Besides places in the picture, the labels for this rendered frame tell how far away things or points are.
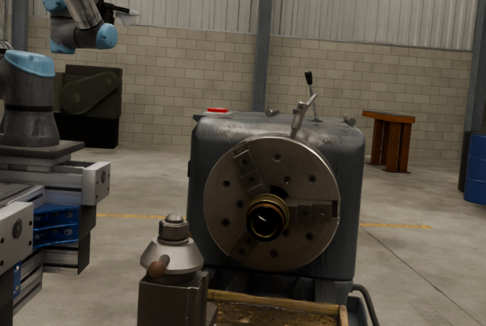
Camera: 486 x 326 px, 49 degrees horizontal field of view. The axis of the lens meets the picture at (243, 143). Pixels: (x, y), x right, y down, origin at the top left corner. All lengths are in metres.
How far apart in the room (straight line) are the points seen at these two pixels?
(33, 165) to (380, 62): 10.94
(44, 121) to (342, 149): 0.75
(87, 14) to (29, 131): 0.39
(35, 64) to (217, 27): 10.04
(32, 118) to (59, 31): 0.39
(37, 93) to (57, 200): 0.27
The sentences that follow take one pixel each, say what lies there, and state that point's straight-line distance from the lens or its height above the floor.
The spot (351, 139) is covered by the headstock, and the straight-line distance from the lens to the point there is 1.36.
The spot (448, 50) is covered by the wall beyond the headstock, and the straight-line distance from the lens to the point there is 12.66.
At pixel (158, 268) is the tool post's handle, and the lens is 0.61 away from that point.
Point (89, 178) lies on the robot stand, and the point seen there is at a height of 1.10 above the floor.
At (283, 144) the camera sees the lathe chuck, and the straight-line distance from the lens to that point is 1.19.
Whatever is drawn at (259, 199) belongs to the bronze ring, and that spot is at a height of 1.12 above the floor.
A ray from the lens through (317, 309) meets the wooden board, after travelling 1.17.
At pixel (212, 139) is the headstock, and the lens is 1.37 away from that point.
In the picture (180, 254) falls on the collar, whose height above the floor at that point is 1.14.
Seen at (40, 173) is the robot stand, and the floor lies 1.10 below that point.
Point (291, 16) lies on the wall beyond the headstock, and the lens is 11.59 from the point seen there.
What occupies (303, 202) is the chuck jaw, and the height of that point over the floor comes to 1.10.
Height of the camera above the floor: 1.35
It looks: 6 degrees down
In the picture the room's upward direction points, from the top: 4 degrees clockwise
